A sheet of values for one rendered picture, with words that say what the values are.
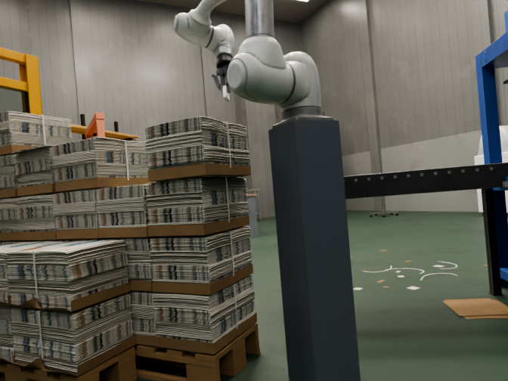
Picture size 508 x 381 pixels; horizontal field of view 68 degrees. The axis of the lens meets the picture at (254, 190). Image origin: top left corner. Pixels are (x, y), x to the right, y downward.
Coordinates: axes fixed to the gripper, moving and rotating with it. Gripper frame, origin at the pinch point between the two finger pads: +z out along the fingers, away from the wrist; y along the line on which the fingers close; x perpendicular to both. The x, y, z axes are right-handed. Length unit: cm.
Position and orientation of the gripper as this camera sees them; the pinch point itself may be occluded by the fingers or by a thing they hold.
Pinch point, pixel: (226, 93)
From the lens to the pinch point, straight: 167.9
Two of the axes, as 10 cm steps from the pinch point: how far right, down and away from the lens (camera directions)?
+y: -8.9, 2.8, 3.5
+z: 0.7, 8.6, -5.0
